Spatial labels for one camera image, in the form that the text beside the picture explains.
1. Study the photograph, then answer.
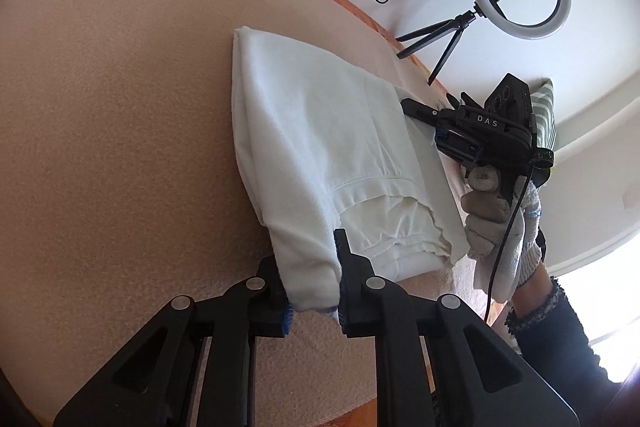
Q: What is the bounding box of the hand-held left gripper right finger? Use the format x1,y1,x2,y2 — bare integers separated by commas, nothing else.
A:
332,228,581,427

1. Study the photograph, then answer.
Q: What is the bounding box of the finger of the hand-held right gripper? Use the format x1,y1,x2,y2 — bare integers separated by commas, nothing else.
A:
433,129,484,166
400,98,458,128

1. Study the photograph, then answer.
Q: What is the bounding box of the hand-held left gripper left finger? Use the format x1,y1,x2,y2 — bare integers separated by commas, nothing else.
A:
52,254,292,427

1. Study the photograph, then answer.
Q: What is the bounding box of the white t-shirt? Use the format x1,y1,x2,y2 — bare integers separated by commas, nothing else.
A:
231,26,471,314

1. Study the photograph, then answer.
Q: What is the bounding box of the person's right forearm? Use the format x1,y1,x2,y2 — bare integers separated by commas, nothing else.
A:
505,252,626,383

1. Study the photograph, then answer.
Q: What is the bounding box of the person's right hand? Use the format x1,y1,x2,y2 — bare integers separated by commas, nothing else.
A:
460,167,545,303

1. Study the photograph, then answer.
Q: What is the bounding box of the green and white patterned cloth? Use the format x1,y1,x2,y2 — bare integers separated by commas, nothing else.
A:
530,79,558,152

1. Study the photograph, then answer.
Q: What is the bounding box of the small black tripod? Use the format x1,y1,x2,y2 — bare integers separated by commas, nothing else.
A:
395,9,481,86

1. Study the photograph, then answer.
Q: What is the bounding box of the bright window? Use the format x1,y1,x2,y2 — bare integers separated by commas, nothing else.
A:
545,227,640,383

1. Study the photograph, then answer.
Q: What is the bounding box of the beige blanket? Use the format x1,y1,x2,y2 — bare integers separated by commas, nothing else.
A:
0,0,501,427

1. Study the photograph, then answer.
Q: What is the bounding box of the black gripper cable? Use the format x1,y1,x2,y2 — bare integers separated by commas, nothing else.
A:
482,159,543,324

